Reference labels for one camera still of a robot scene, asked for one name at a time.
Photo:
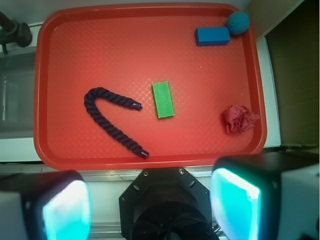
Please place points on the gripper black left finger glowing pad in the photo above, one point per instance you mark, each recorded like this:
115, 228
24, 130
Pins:
45, 206

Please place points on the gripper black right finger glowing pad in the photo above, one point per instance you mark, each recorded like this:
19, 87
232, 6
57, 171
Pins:
267, 196

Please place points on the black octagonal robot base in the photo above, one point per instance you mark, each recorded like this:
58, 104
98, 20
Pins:
166, 204

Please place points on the crumpled red paper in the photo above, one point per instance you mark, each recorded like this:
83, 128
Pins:
239, 119

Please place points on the red plastic tray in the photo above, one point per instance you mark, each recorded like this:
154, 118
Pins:
94, 107

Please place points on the green rectangular block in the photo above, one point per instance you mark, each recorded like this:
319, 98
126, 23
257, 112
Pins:
163, 99

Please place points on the blue rectangular block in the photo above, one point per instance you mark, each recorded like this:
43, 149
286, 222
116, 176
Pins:
212, 36

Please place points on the teal textured ball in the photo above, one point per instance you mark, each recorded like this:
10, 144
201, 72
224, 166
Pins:
238, 23

